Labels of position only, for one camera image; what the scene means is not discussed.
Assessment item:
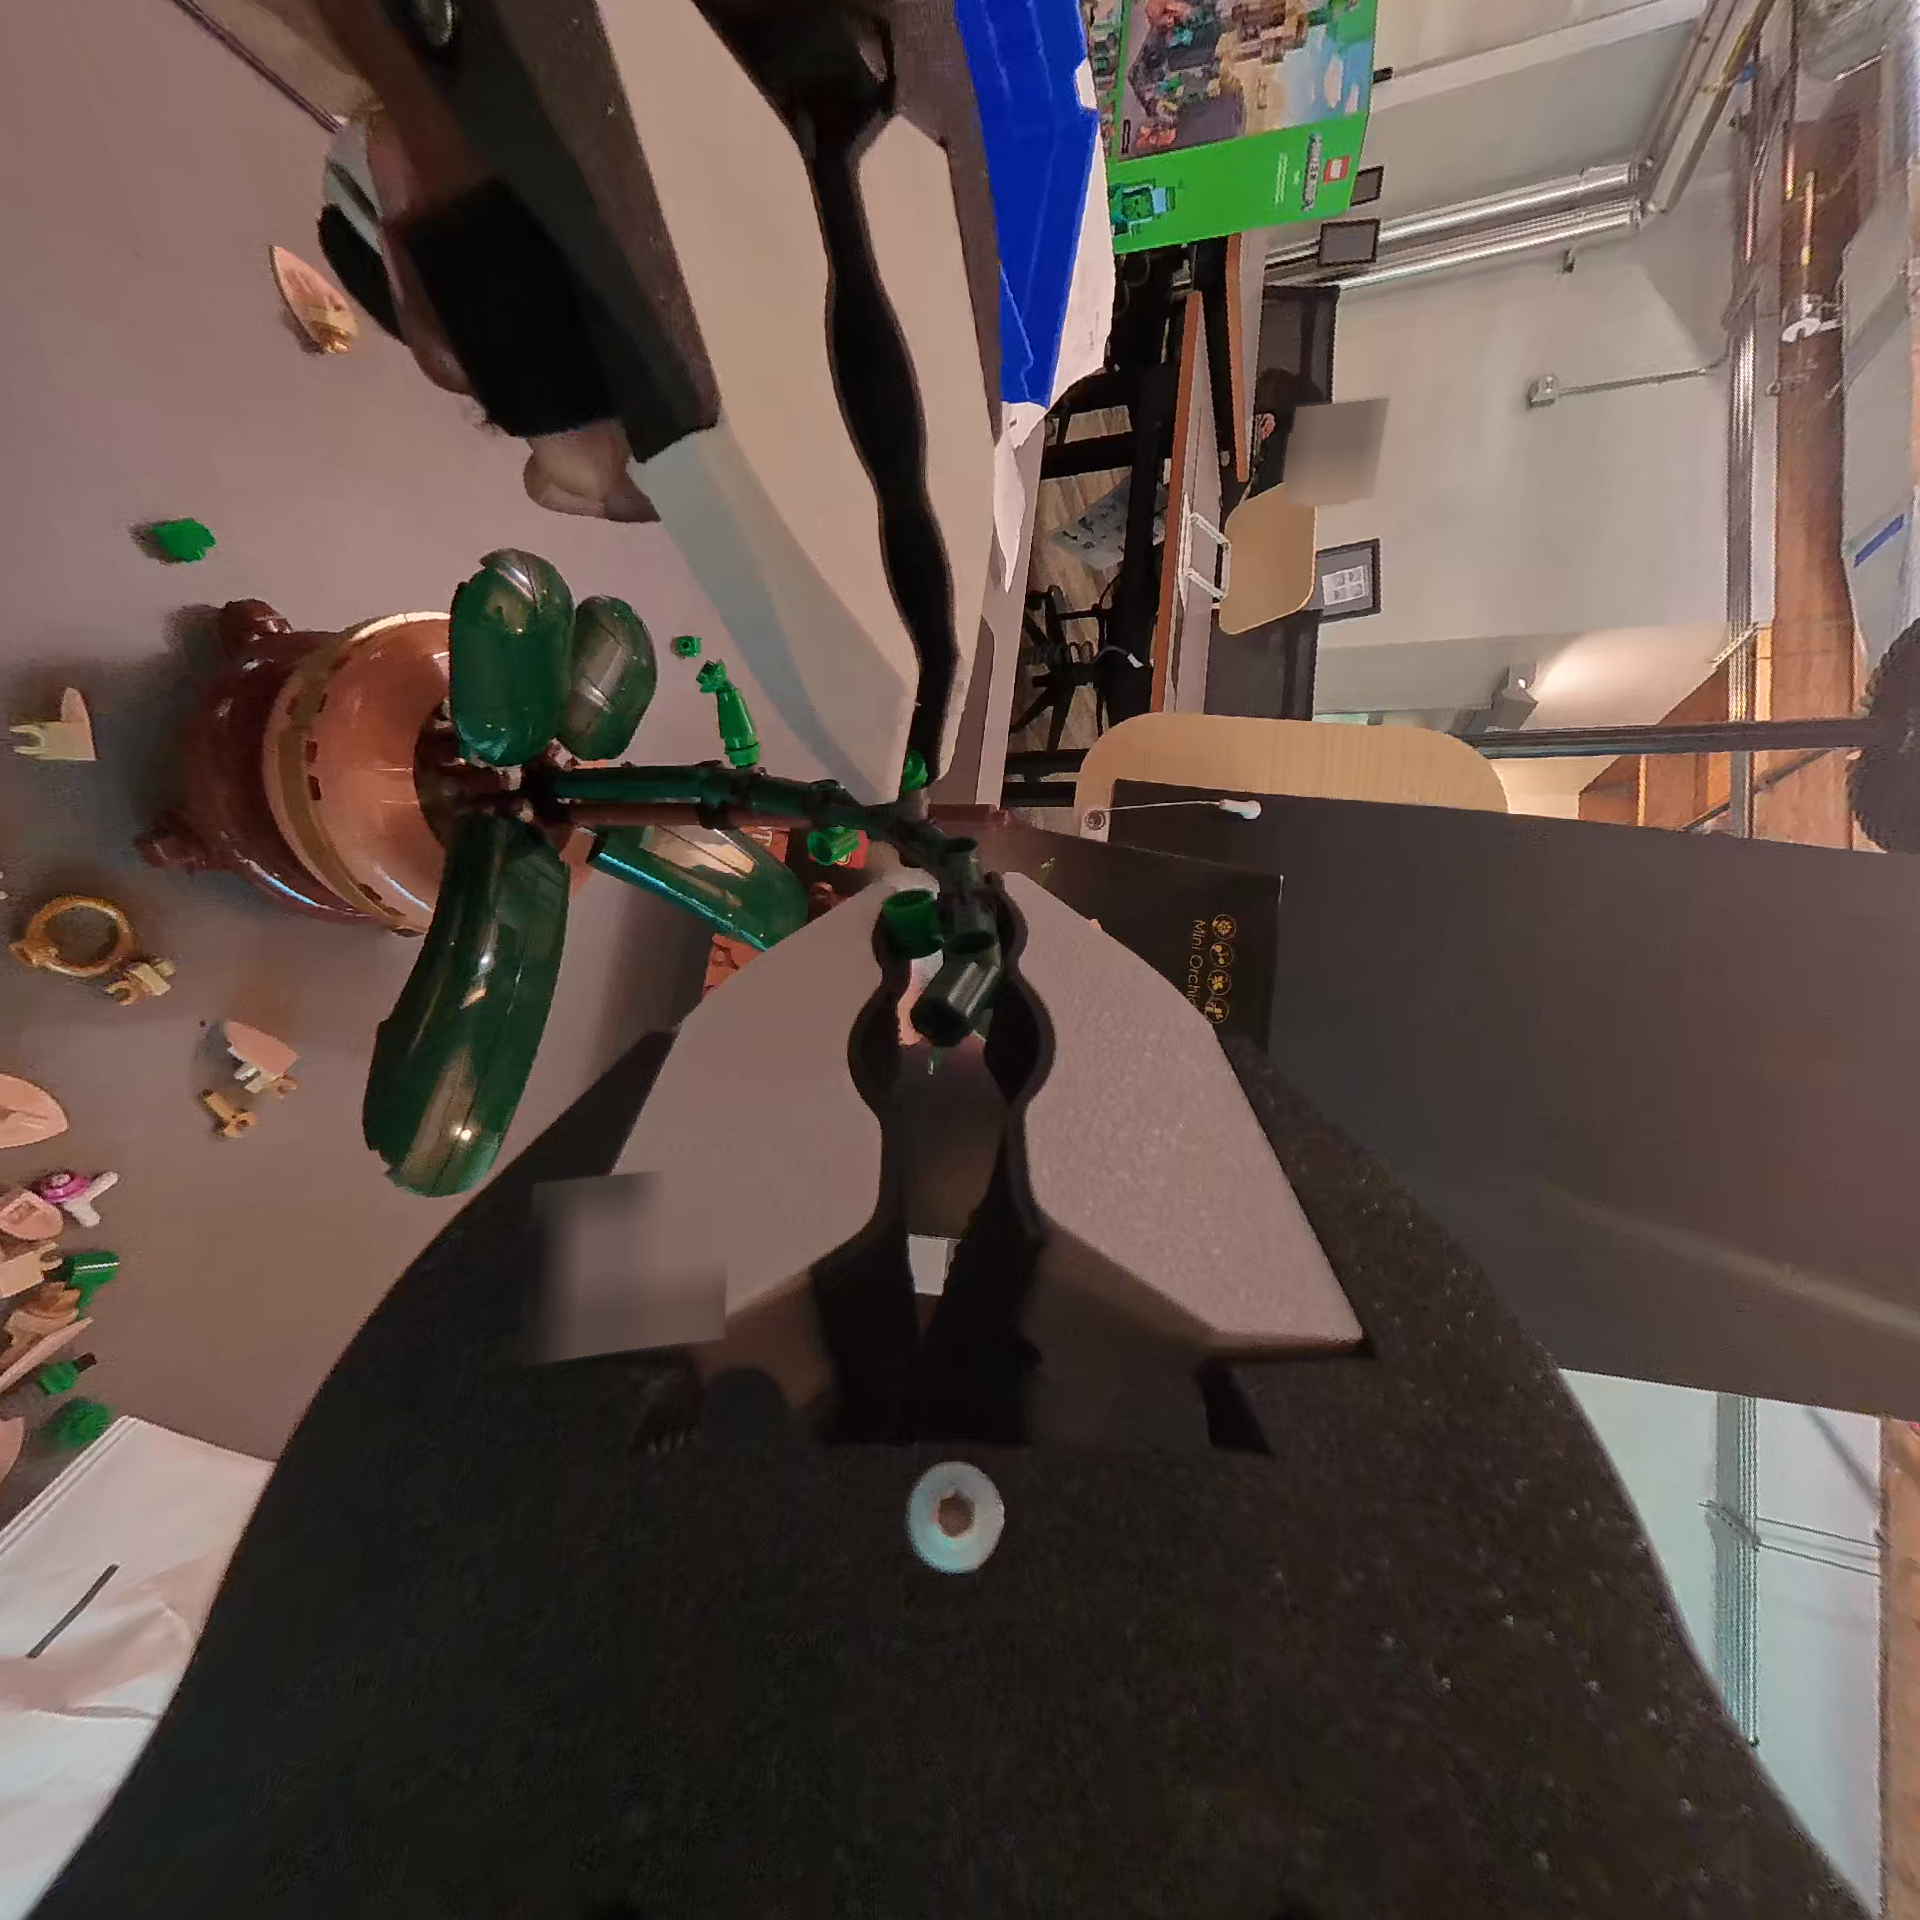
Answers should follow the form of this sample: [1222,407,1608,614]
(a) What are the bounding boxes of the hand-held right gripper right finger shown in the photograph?
[931,885,1366,1426]

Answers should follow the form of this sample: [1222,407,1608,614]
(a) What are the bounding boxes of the pile of small brick pieces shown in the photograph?
[0,1073,121,1478]

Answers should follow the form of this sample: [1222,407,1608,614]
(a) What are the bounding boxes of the blue and white box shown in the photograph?
[959,0,1121,602]

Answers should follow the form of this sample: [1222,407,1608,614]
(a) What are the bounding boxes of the black cardboard box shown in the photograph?
[1079,778,1920,1420]

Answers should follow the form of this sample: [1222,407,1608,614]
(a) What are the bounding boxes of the gold ring brick piece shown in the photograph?
[12,897,137,985]

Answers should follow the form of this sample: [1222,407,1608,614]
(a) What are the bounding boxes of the black office chair base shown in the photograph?
[1019,586,1151,735]

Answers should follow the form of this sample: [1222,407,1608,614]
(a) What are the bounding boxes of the tan petal brick piece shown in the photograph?
[271,245,360,354]

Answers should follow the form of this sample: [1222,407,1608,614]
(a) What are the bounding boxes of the beige chair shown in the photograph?
[1219,491,1321,635]

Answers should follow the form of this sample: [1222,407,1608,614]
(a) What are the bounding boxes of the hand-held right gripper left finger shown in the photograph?
[617,885,916,1426]

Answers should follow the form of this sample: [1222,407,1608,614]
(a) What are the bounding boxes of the light wood rounded board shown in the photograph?
[1078,711,1510,819]

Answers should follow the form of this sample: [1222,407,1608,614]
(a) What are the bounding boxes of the silver conduit pipes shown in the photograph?
[1267,0,1788,278]

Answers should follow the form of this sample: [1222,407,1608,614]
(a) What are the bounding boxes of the green toy box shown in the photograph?
[1102,0,1384,254]

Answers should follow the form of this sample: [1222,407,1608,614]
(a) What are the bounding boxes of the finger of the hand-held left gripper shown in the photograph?
[599,0,963,781]
[871,118,1008,812]

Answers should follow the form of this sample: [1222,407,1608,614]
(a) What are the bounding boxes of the brick-built plant model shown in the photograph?
[135,547,1038,1202]

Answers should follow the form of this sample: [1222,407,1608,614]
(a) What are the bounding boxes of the person's left hand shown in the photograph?
[368,129,664,527]

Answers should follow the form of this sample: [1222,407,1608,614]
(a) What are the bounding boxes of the grey desk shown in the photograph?
[0,0,1008,1502]

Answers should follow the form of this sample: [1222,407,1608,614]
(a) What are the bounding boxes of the white paper sheet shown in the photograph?
[0,1418,280,1920]

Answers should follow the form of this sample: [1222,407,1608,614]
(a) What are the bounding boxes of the wood-edged table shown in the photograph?
[1162,239,1255,706]

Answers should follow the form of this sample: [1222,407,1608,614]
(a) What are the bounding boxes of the black wheeled stand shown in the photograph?
[1464,618,1920,857]

